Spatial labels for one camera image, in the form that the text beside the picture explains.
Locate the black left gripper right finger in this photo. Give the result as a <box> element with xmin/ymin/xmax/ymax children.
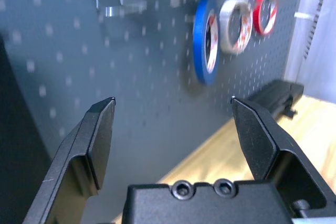
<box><xmin>230</xmin><ymin>96</ymin><xmax>336</xmax><ymax>211</ymax></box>

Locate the grey perforated pegboard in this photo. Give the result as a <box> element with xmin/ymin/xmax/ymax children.
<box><xmin>0</xmin><ymin>0</ymin><xmax>308</xmax><ymax>224</ymax></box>

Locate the metal pliers hook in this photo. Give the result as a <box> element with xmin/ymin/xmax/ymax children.
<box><xmin>91</xmin><ymin>0</ymin><xmax>148</xmax><ymax>19</ymax></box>

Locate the red tape roll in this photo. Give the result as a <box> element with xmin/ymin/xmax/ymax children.
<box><xmin>251</xmin><ymin>0</ymin><xmax>279</xmax><ymax>38</ymax></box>

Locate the blue tape roll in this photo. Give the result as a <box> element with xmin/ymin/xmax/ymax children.
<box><xmin>192</xmin><ymin>0</ymin><xmax>222</xmax><ymax>86</ymax></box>

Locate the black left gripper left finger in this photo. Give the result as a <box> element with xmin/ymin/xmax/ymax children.
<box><xmin>22</xmin><ymin>97</ymin><xmax>117</xmax><ymax>224</ymax></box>

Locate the large white machine housing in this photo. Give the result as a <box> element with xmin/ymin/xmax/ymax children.
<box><xmin>285</xmin><ymin>0</ymin><xmax>336</xmax><ymax>104</ymax></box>

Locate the white tape roll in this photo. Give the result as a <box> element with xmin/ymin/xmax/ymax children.
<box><xmin>218</xmin><ymin>0</ymin><xmax>255</xmax><ymax>56</ymax></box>

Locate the black cable drag chain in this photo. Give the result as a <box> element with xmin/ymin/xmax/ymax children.
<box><xmin>303</xmin><ymin>0</ymin><xmax>332</xmax><ymax>60</ymax></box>

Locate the black plastic tool case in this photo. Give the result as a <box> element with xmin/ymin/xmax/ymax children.
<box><xmin>245</xmin><ymin>79</ymin><xmax>306</xmax><ymax>120</ymax></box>

